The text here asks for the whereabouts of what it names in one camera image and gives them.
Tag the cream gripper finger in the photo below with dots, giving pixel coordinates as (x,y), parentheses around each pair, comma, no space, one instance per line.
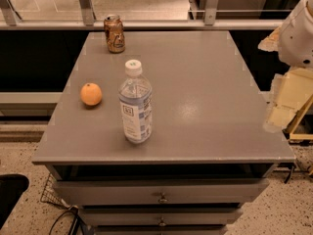
(271,42)
(288,94)

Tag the clear blue-label plastic bottle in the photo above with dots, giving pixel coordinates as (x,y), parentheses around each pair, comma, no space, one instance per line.
(135,97)

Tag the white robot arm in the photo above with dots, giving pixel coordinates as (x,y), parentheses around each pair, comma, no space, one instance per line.
(293,41)

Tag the orange soda can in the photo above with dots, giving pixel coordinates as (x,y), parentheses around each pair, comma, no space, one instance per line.
(114,33)

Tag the grey drawer cabinet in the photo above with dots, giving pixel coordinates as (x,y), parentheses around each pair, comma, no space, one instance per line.
(207,122)

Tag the top grey drawer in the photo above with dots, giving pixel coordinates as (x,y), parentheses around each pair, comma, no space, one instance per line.
(159,192)

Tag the grey drawer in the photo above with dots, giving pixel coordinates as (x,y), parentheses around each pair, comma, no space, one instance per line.
(162,217)
(159,192)

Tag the orange fruit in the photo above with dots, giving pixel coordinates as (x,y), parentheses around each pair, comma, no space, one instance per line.
(91,94)

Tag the middle grey drawer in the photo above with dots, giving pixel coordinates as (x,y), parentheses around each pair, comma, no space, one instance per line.
(162,217)

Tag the metal window railing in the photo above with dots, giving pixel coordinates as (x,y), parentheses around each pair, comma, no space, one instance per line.
(144,14)

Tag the black chair seat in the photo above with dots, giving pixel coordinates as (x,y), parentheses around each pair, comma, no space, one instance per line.
(11,188)

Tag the wire mesh basket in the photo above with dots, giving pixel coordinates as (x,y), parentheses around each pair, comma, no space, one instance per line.
(49,196)

